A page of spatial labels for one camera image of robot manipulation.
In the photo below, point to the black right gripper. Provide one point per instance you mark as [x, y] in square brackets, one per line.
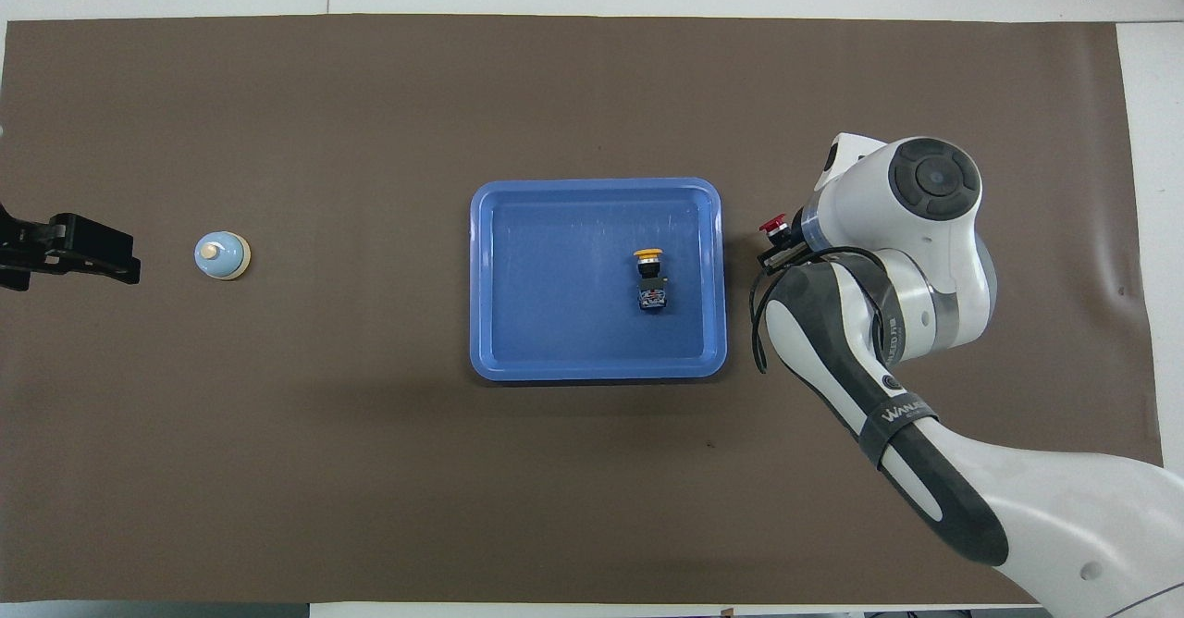
[786, 248]

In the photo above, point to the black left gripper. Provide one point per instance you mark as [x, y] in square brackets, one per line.
[65, 243]

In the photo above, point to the red push button switch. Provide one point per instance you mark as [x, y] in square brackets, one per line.
[772, 224]

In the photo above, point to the light blue call bell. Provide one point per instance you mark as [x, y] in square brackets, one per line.
[222, 257]

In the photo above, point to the yellow push button switch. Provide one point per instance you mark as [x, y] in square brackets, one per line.
[652, 285]

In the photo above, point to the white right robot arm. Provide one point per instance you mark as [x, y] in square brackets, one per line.
[925, 248]

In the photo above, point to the blue plastic tray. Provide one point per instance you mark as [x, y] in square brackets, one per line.
[555, 285]

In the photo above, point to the brown table mat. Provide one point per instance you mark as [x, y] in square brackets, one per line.
[277, 461]

